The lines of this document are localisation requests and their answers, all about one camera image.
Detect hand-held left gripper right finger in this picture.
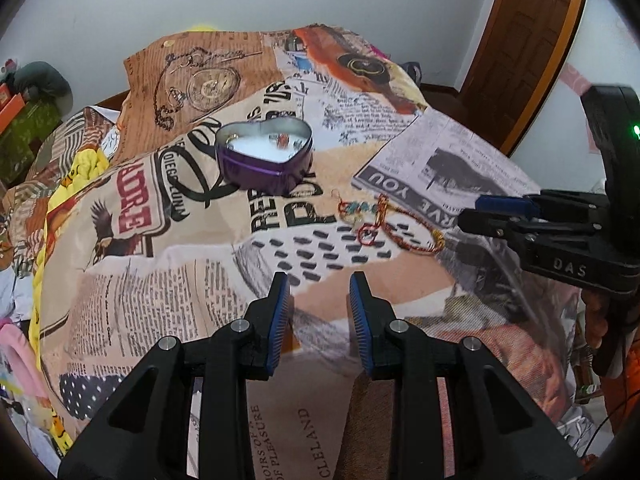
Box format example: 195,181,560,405
348,271,586,480

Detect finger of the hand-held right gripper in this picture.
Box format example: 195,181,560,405
457,208,532,242
474,195,536,214

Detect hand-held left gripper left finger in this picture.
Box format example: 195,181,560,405
57,271,291,480

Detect red braided cord bracelet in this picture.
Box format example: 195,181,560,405
357,194,447,257

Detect turquoise beaded earring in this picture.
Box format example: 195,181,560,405
331,188,384,234

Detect purple heart-shaped tin box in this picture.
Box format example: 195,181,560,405
215,119,314,197

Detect person's right hand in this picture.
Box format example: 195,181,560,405
581,290,609,352

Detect newspaper print blanket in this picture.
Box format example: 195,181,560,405
30,22,608,480

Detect brown wooden door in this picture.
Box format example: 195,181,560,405
457,0,591,157

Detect pink cloth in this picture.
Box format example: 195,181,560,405
0,317,51,403

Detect green patterned cloth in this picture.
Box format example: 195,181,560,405
0,97,63,187

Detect grey plush toy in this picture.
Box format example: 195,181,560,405
12,61,74,107

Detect orange box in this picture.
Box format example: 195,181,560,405
0,84,27,133

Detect dark wooden bed frame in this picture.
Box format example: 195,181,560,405
419,83,465,123

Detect thin black cable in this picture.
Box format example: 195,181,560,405
582,405,623,463

